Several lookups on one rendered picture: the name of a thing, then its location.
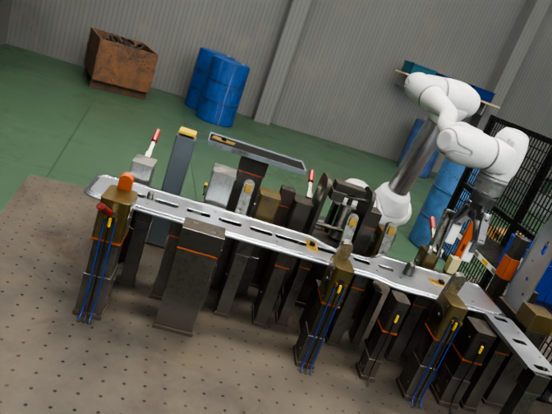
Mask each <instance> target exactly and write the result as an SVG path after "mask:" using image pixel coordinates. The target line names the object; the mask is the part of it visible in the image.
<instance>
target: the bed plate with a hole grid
mask: <svg viewBox="0 0 552 414"><path fill-rule="evenodd" d="M84 189H85V187H83V186H77V185H73V184H70V183H66V182H60V181H56V180H53V179H48V178H45V177H38V176H35V175H31V174H29V175H28V176H27V178H26V179H25V180H24V181H23V183H22V184H21V186H20V187H19V188H18V190H17V191H16V193H15V194H14V196H13V197H12V198H11V199H10V201H9V202H8V203H7V205H6V207H5V208H4V209H3V211H2V212H1V213H0V414H450V413H449V411H450V407H445V406H441V405H438V403H437V402H436V400H435V397H434V395H433V393H432V392H431V390H430V387H428V389H427V390H426V392H425V395H424V397H423V399H422V403H421V407H422V409H420V408H419V406H420V403H417V406H418V408H415V405H416V402H413V406H414V407H411V404H412V401H409V400H406V399H403V396H402V395H401V392H400V390H399V387H398V384H397V382H396V378H397V377H399V376H400V374H401V372H402V370H403V367H404V366H405V364H406V362H407V359H406V358H402V357H400V358H399V359H400V362H399V363H397V362H394V361H388V360H386V359H385V356H384V355H383V357H382V359H381V361H382V363H381V365H380V367H379V369H378V371H377V373H376V375H375V382H374V383H373V382H370V381H369V386H370V387H367V386H366V384H367V380H363V379H360V378H359V375H358V372H357V368H356V363H357V362H359V360H360V359H361V355H362V353H363V352H364V350H365V348H367V346H366V343H365V340H366V338H368V337H369V335H370V331H371V330H372V328H373V326H374V324H375V321H376V319H377V317H378V315H379V313H380V311H381V308H382V306H383V304H384V302H385V300H386V298H387V296H388V294H389V291H390V287H389V286H386V285H384V284H382V283H380V282H378V281H376V280H374V282H373V283H376V284H379V287H380V289H381V291H382V293H383V294H382V297H381V298H380V300H379V303H378V305H377V307H376V309H375V312H374V314H373V315H372V318H371V320H370V323H369V324H368V326H367V328H366V331H365V333H364V335H363V337H362V339H361V342H360V344H359V345H356V344H352V343H351V340H350V338H349V335H348V333H349V330H350V328H351V327H352V324H353V321H354V320H350V321H349V324H348V326H347V328H346V331H345V333H344V335H343V338H342V340H341V342H340V343H341V346H340V347H335V346H332V345H328V344H326V342H325V340H324V343H323V346H322V348H321V349H320V353H319V355H318V356H317V359H316V361H315V368H314V370H311V374H312V375H309V374H307V375H306V374H304V371H306V368H302V371H303V373H300V370H301V367H300V366H295V360H294V354H293V346H294V344H295V345H296V343H297V340H298V338H299V335H300V333H301V328H300V323H299V320H300V318H301V315H302V312H303V311H304V308H303V307H300V306H294V307H293V309H292V313H291V314H290V317H289V319H288V326H287V327H285V326H282V325H278V324H276V319H275V311H277V310H278V308H279V305H280V303H281V292H280V293H279V299H278V298H276V301H275V303H274V306H273V309H272V311H271V313H270V316H269V319H268V321H267V325H268V326H267V328H263V327H260V326H256V325H253V324H252V303H254V302H255V299H256V296H257V294H258V291H259V288H255V287H250V286H249V288H248V293H247V296H246V295H242V294H239V293H236V294H235V297H234V299H233V302H232V305H231V308H230V311H229V317H228V318H225V317H222V316H219V315H214V304H215V297H216V293H218V292H219V290H218V289H215V288H211V287H210V288H209V291H208V294H207V297H206V299H205V303H204V306H203V309H202V310H200V311H199V314H198V316H197V319H196V322H195V328H194V333H193V336H192V337H188V336H185V335H181V334H178V333H172V332H168V331H165V330H161V329H156V328H153V327H152V326H153V322H154V318H155V316H156V312H157V310H158V309H159V307H160V304H161V301H160V300H157V299H153V298H150V293H151V291H152V288H153V286H154V282H155V279H156V277H157V275H158V272H159V267H160V265H161V261H162V256H163V253H164V251H165V249H163V248H159V247H157V246H151V245H148V244H145V245H144V249H143V251H142V255H141V258H140V263H139V266H138V270H137V272H136V277H137V278H136V281H135V284H134V286H133V287H130V286H127V285H124V284H120V283H117V282H118V279H119V278H120V276H121V274H122V269H123V265H124V263H125V262H124V261H121V260H119V261H118V262H117V263H118V264H119V266H118V268H117V274H116V278H115V281H114V284H113V290H112V293H111V296H110V297H111V301H110V302H109V304H108V307H107V309H106V311H105V312H104V315H103V318H102V319H101V320H95V319H91V320H90V322H91V323H90V324H87V323H86V322H87V321H89V319H90V318H88V317H86V318H85V321H86V322H85V323H82V322H81V321H82V320H83V319H84V316H81V317H80V322H78V321H76V319H78V318H79V315H75V314H72V312H73V309H74V307H75V306H76V301H77V297H78V293H79V290H80V286H81V280H82V277H83V273H84V272H85V270H86V267H87V264H88V260H89V257H90V251H91V247H92V243H93V240H94V239H91V236H92V233H93V232H92V230H93V229H94V223H95V220H96V216H97V213H98V210H97V208H96V205H97V204H98V203H99V202H100V200H96V199H94V198H91V197H89V196H87V195H86V194H85V193H84Z"/></svg>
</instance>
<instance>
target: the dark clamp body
mask: <svg viewBox="0 0 552 414"><path fill-rule="evenodd" d="M313 207H314V205H313V203H312V200H311V199H309V198H306V197H305V196H303V195H298V194H296V195H295V197H294V200H293V202H292V206H291V208H290V209H288V212H287V216H286V218H285V220H284V223H283V226H284V227H286V228H291V229H294V230H297V231H300V232H304V230H305V228H306V224H307V222H308V219H309V217H310V215H311V211H312V209H313ZM287 273H288V270H287V272H286V275H287ZM286 275H285V277H284V280H285V278H286ZM284 280H283V282H284ZM282 285H283V283H282ZM282 285H281V288H282ZM281 288H280V290H279V292H278V295H277V298H278V299H279V293H280V291H281Z"/></svg>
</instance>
